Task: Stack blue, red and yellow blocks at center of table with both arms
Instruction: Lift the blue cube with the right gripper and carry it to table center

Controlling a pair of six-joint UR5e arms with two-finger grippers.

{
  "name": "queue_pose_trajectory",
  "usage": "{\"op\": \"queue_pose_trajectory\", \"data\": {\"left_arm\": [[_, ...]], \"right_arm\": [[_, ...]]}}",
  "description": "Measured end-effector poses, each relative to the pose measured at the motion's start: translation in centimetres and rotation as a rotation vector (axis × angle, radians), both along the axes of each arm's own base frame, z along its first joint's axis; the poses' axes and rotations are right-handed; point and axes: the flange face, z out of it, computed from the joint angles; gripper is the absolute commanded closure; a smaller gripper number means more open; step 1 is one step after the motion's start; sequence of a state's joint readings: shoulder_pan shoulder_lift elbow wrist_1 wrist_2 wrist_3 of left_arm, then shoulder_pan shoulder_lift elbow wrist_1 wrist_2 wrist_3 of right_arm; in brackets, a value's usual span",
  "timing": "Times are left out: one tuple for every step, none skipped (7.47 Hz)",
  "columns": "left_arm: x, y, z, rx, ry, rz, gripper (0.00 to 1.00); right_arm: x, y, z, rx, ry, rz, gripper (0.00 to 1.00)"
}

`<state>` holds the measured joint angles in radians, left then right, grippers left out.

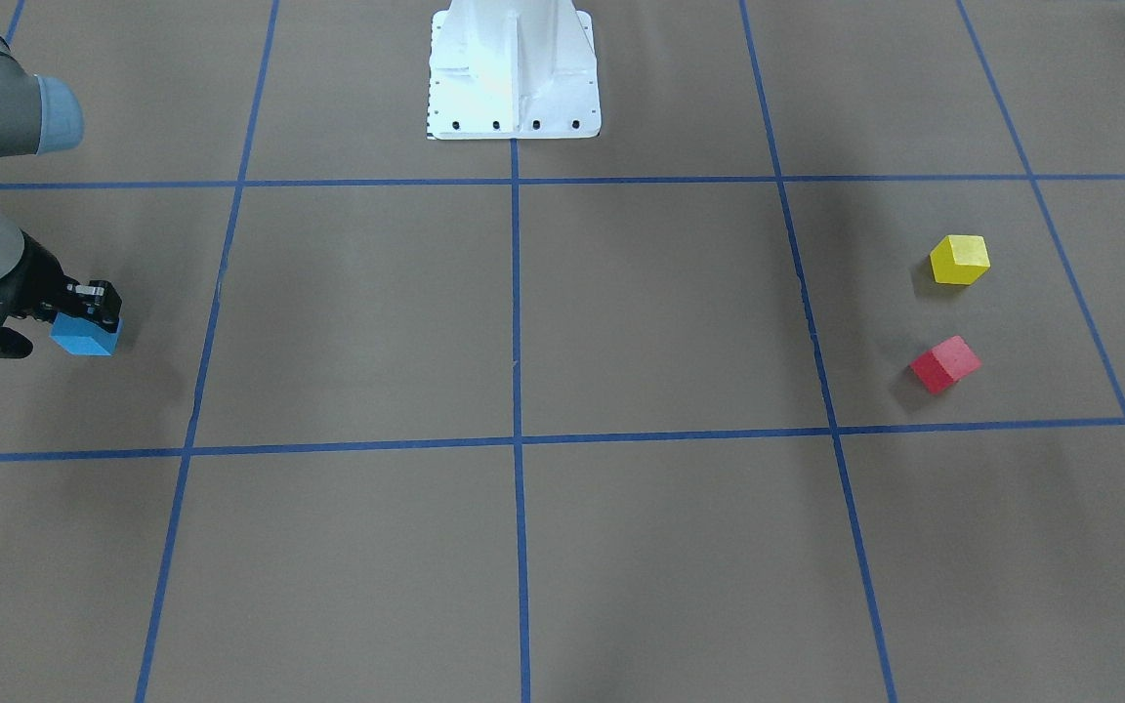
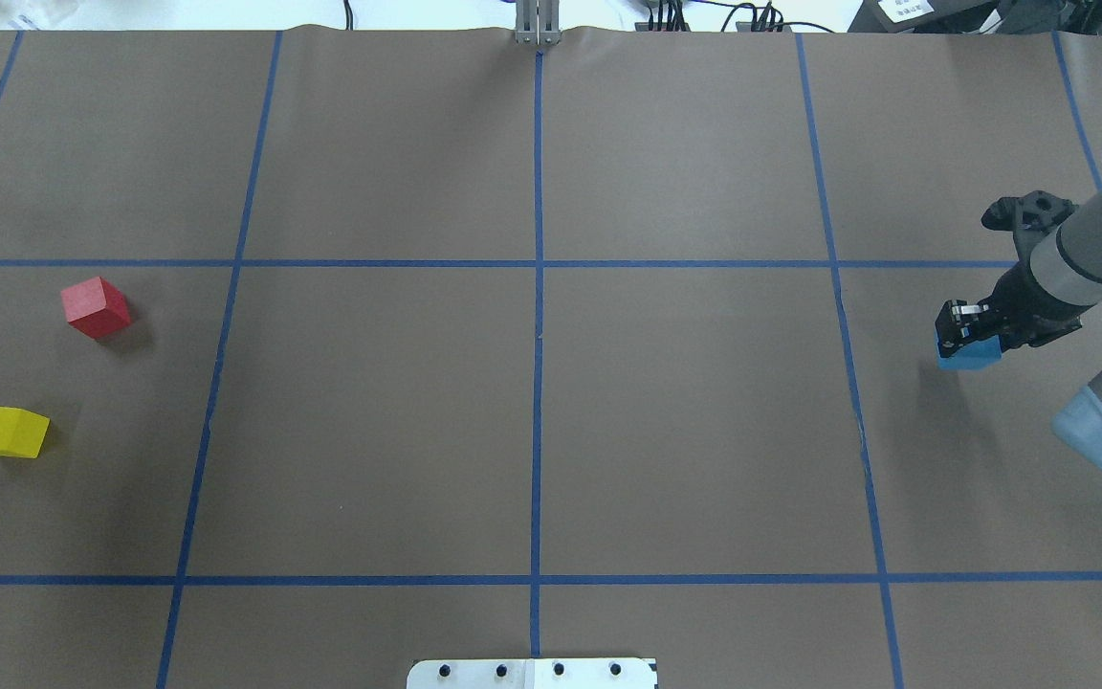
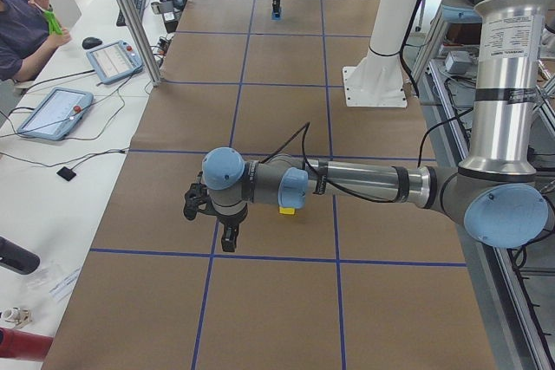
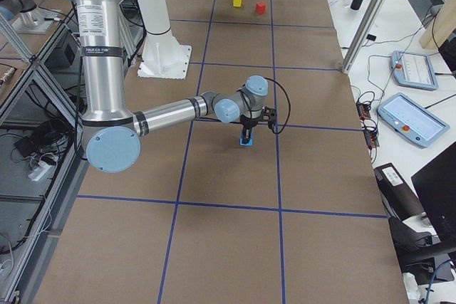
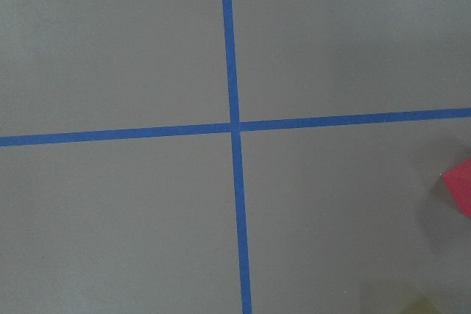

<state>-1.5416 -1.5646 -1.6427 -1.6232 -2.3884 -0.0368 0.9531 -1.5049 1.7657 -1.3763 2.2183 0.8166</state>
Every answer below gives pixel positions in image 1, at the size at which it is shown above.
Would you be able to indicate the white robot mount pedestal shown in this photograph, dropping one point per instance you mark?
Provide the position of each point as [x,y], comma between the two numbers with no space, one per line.
[513,70]

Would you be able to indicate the brown paper table cover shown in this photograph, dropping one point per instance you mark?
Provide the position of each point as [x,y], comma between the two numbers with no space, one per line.
[626,419]

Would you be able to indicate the yellow block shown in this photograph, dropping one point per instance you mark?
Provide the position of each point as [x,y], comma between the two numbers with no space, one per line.
[959,259]

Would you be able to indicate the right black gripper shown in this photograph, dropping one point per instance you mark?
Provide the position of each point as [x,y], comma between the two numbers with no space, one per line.
[39,274]

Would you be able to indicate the blue block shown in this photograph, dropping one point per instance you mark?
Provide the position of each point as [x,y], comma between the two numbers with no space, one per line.
[80,337]

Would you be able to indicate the red block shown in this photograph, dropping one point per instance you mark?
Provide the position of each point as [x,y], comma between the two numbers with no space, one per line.
[945,364]

